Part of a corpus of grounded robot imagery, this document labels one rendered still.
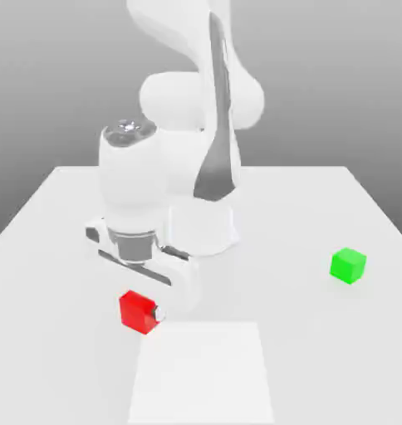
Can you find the small red cube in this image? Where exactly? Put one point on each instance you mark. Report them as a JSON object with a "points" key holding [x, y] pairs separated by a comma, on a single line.
{"points": [[136, 312]]}

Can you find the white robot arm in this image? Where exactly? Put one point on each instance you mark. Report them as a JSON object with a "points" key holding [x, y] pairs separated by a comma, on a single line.
{"points": [[134, 186]]}

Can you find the small green cube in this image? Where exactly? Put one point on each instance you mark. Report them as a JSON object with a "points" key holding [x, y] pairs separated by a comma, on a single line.
{"points": [[348, 265]]}

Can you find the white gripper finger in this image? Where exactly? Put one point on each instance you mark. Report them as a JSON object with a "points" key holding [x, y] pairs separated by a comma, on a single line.
{"points": [[159, 313]]}

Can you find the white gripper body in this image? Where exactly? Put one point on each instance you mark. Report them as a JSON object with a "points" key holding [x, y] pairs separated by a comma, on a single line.
{"points": [[174, 275]]}

